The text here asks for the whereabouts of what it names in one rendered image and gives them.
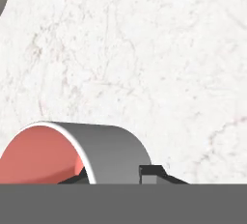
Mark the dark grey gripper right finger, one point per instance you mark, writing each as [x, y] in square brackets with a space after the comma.
[157, 173]

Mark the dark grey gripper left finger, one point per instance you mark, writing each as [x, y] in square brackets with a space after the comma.
[77, 179]

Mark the grey cup with pink inside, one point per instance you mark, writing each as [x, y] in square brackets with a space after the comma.
[109, 150]

